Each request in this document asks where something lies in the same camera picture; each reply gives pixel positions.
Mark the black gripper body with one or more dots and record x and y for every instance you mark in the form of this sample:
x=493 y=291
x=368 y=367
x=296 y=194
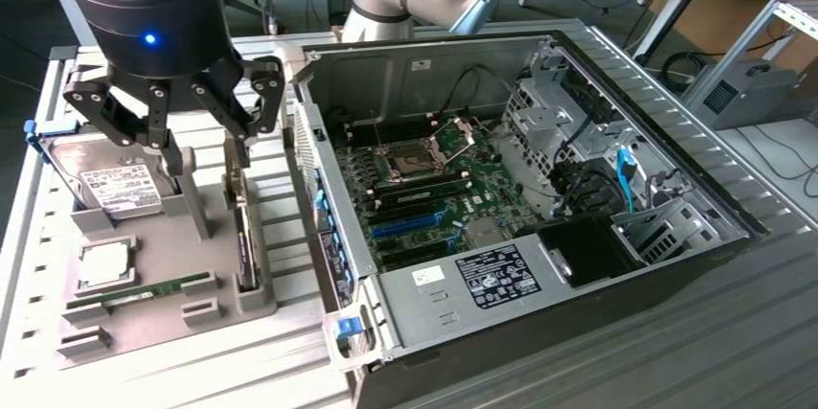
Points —
x=154 y=21

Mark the graphics card with metal bracket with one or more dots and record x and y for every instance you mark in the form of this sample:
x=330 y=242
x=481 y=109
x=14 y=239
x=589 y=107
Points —
x=245 y=241

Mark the silver hard disk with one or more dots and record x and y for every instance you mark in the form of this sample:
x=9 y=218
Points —
x=122 y=184

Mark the thin metal locking lever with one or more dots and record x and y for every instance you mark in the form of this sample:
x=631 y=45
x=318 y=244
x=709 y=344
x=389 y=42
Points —
x=378 y=133

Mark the CPU socket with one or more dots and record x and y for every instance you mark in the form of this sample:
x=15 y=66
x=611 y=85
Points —
x=409 y=162

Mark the silver CPU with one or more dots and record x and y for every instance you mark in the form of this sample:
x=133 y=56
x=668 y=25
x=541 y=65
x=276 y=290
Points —
x=106 y=263

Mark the grey plastic parts rack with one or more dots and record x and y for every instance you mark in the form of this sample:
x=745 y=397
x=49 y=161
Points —
x=166 y=265

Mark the black installed RAM stick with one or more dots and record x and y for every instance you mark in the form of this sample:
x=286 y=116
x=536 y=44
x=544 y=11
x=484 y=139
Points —
x=418 y=191

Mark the metal socket cover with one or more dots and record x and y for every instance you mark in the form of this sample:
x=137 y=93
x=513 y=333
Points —
x=456 y=136

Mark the blue expansion slot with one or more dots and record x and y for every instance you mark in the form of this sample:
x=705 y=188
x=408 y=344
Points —
x=409 y=223

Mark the green RAM stick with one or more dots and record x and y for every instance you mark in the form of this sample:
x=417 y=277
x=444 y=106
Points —
x=144 y=290

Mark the silver chipset heatsink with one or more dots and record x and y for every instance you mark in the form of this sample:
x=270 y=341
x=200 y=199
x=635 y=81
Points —
x=489 y=232

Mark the blue case latch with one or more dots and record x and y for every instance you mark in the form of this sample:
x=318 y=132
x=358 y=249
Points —
x=348 y=326

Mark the silver drive cage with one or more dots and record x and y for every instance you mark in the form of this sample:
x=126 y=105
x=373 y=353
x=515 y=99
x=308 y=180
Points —
x=544 y=126

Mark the grey power supply unit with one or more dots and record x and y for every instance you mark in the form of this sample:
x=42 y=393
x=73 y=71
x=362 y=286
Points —
x=435 y=303

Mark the black slanted pole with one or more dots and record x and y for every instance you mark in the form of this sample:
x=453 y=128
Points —
x=684 y=2

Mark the silver disk bay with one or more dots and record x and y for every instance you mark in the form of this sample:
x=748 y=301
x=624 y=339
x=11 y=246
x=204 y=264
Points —
x=672 y=232

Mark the open black PC case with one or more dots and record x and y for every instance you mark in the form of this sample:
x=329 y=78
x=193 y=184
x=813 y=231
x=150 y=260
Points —
x=640 y=332

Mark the grey computer tower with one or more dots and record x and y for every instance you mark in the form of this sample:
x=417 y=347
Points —
x=761 y=93

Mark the aluminium profile frame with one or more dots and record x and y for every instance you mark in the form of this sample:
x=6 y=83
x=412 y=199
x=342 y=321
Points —
x=748 y=30

